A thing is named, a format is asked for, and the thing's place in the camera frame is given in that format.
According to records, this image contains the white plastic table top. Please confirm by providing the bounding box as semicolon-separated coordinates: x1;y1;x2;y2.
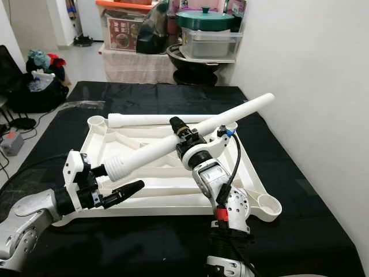
61;114;283;227

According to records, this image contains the black floor cloth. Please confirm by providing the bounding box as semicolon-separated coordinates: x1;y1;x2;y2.
0;81;364;277

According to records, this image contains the black wok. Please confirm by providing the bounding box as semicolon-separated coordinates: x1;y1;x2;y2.
166;44;236;86

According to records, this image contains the clear tape strip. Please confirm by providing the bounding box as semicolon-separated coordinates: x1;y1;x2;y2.
66;101;107;111

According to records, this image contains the beige cloth-covered stand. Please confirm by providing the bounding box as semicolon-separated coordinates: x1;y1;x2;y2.
99;45;176;85

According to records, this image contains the black round stand base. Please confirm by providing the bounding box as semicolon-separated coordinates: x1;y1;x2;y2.
12;117;36;130

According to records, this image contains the clear plastic container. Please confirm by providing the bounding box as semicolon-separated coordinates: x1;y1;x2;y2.
180;28;244;61

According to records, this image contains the black open bag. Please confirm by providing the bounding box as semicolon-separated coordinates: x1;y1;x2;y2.
0;45;70;113

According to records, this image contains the grey power box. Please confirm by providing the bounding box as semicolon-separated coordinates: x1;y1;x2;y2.
3;130;25;156

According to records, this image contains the black glossy bag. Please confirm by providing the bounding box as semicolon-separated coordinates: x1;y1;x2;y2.
136;3;176;55

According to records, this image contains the green pot with lid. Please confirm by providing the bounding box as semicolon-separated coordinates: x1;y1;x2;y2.
175;7;236;32

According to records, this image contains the white plastic packet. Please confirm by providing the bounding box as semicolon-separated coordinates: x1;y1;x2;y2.
32;69;57;92

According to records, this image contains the orange-lidded storage box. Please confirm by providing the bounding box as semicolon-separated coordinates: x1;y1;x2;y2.
96;0;153;53

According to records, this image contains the red soft item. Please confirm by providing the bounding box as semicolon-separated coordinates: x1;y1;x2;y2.
47;54;65;69

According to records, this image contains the pink plastic container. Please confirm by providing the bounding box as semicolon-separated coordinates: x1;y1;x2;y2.
199;0;228;12

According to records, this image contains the teal plush toy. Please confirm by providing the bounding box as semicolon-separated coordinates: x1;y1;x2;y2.
28;49;50;70

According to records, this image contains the printed cardboard box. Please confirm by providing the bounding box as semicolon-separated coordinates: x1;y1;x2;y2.
224;0;247;29

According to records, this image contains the white appliance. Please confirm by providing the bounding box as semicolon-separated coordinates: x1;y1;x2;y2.
75;0;106;42

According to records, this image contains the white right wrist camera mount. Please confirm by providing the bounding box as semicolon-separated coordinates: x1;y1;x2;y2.
179;124;237;167

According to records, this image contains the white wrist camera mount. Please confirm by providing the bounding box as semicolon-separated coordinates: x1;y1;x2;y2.
179;124;237;167
63;149;93;213

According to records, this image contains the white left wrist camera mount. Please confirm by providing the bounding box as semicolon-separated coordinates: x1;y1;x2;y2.
63;149;93;213

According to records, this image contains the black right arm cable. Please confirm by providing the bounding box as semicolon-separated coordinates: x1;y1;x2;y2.
214;126;243;211

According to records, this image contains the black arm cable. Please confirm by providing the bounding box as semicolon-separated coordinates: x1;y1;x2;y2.
0;153;65;194
214;126;243;211

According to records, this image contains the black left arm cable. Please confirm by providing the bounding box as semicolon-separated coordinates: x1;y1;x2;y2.
0;153;65;194

